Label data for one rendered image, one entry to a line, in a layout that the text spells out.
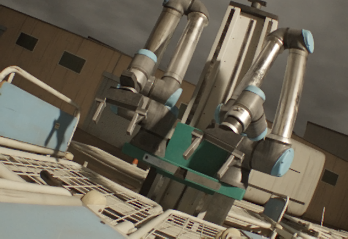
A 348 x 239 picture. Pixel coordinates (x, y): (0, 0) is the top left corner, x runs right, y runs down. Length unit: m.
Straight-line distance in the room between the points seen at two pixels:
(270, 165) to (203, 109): 0.60
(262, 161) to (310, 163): 7.65
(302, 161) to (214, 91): 7.26
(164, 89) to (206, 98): 0.49
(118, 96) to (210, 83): 0.75
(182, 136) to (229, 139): 0.71
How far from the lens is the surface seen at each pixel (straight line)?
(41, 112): 1.30
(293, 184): 8.85
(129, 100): 1.15
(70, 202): 0.53
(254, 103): 1.11
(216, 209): 1.86
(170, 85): 1.36
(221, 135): 1.04
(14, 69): 1.07
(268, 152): 1.44
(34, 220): 0.39
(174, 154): 1.71
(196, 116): 1.77
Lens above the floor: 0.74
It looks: 9 degrees up
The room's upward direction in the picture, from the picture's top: 24 degrees clockwise
